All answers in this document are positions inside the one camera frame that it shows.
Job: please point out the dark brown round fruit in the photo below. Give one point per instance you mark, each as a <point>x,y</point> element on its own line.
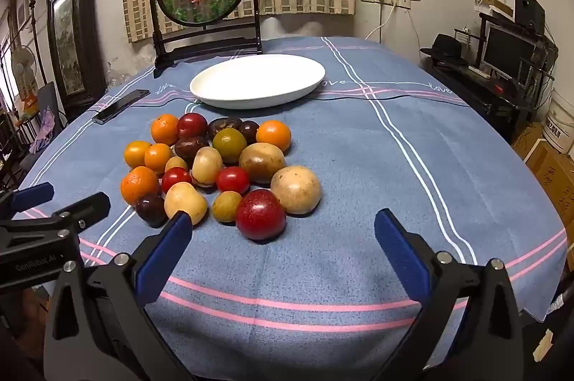
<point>188,148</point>

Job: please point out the black smartphone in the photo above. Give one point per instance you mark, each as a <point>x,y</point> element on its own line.
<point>120,105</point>

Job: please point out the yellowish orange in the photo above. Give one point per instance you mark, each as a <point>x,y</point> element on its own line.
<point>137,154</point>

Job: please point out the electric fan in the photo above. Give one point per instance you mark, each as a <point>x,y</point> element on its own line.
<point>23,65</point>

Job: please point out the large red plum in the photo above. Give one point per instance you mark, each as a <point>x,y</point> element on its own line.
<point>261,214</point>

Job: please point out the dark purple plum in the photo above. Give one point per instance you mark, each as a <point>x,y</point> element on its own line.
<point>151,209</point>

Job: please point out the brown-tan round fruit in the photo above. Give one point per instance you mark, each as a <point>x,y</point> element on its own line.
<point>262,162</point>

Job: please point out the pale yellow smooth fruit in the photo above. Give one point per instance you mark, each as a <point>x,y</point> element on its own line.
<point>185,204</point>

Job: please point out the cardboard box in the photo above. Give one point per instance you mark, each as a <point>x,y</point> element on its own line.
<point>545,170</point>

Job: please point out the small yellow fruit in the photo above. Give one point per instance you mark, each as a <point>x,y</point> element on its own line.
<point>176,164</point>

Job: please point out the black desk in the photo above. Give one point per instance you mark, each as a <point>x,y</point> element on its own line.
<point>475,98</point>

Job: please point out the small dark plum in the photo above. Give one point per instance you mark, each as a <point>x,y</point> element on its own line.
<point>249,130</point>

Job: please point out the computer monitor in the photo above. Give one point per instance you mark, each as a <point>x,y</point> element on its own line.
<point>506,51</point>

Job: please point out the white plate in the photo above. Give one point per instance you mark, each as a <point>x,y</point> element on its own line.
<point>258,80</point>

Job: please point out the purple cloth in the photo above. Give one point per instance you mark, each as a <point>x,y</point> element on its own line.
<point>45,130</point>

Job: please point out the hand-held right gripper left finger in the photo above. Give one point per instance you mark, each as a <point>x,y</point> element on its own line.
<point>166,255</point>

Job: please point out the large tan round fruit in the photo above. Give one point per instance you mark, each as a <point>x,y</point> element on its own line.
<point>296,189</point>

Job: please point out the small yellow-green fruit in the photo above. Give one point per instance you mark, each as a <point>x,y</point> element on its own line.
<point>227,206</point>

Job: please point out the wooden box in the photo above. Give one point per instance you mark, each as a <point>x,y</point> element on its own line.
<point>495,5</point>

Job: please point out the black speaker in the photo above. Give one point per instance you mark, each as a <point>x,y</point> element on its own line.
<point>529,11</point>

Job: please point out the white bucket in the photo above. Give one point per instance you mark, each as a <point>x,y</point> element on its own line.
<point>558,118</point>

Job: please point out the white power strip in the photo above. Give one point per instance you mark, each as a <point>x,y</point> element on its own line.
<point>394,0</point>

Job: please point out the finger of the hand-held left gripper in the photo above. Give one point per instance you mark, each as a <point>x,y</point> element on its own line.
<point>31,196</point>
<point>85,208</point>

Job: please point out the green-orange mandarin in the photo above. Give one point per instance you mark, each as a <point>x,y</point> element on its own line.
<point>229,145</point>

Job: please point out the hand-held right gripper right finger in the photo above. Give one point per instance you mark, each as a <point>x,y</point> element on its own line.
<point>399,260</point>

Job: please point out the red tomato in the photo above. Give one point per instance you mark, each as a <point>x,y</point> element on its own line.
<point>176,179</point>
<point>233,180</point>

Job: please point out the dark framed painting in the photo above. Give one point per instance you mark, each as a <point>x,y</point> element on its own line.
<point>67,44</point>

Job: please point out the blue plaid tablecloth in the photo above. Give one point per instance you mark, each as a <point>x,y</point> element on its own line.
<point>336,183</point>

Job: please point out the oblong tan fruit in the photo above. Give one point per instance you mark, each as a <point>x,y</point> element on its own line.
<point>206,166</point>

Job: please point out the black hat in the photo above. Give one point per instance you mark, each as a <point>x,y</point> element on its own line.
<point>446,49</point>

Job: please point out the dark mangosteen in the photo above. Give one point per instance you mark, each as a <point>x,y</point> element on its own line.
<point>224,125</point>

